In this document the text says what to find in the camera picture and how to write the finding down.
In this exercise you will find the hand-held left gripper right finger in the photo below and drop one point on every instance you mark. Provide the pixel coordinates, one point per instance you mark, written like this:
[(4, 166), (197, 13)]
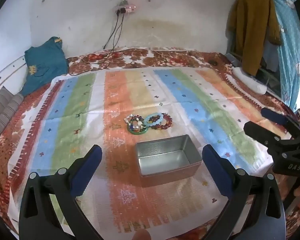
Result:
[(217, 170)]

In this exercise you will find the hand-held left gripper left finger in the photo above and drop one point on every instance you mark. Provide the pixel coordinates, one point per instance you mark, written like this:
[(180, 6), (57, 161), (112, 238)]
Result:
[(87, 172)]

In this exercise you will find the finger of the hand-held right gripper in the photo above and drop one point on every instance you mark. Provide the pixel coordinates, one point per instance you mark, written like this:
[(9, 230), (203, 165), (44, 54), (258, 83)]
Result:
[(257, 131), (272, 113)]

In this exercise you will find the silver metal tin box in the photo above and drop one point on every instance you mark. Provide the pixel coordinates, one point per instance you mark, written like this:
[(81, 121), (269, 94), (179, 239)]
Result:
[(165, 152)]

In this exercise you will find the green jade bangle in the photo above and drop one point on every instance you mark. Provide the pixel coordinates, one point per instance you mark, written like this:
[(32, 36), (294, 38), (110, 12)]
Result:
[(137, 133)]

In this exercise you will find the white rolled cloth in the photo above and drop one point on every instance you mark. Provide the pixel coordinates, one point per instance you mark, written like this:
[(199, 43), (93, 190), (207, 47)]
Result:
[(250, 81)]

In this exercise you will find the striped printed mat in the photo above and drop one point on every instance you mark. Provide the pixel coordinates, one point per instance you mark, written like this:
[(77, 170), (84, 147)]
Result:
[(77, 105)]

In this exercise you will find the blue patterned curtain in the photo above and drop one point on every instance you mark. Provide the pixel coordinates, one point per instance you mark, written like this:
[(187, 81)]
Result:
[(287, 42)]

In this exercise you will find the mustard hanging jacket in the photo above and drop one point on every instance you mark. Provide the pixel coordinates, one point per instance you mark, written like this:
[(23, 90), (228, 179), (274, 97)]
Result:
[(252, 30)]

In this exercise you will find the grey striped cushion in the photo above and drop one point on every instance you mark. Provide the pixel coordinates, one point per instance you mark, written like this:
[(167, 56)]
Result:
[(5, 110)]

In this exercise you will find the teal embroidered garment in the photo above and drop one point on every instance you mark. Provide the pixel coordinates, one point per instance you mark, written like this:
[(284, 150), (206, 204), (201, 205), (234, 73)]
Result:
[(45, 60)]

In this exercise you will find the white power strip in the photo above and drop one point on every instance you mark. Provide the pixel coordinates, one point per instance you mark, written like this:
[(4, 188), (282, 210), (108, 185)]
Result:
[(126, 9)]

